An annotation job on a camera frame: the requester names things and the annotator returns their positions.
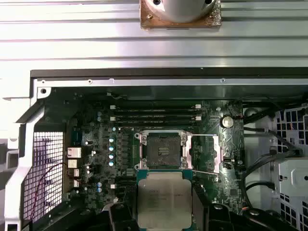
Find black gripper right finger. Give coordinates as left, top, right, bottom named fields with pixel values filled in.
left=192, top=184, right=277, bottom=231

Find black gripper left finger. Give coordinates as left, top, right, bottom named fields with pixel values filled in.
left=61, top=187, right=138, bottom=231

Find silver CPU green edge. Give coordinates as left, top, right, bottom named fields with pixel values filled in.
left=136, top=169, right=193, bottom=230

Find metal socket cover frame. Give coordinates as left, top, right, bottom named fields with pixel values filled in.
left=185, top=133, right=222, bottom=175

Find black RAM slot white clips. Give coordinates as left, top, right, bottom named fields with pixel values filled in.
left=110, top=183, right=138, bottom=191
left=109, top=103, right=202, bottom=110
left=109, top=115, right=202, bottom=122

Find CPU socket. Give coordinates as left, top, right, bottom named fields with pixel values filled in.
left=134, top=129, right=193, bottom=170

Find green motherboard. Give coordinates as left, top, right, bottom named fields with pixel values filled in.
left=45, top=96, right=246, bottom=217

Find silver coin cell battery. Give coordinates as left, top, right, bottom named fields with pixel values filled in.
left=220, top=115, right=234, bottom=128

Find thick black cable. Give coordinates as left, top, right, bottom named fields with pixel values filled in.
left=241, top=153, right=281, bottom=210

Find black cable with white tie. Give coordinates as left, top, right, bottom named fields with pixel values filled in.
left=243, top=125, right=304, bottom=157

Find brown square base plate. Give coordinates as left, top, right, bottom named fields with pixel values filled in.
left=140, top=0, right=222, bottom=30

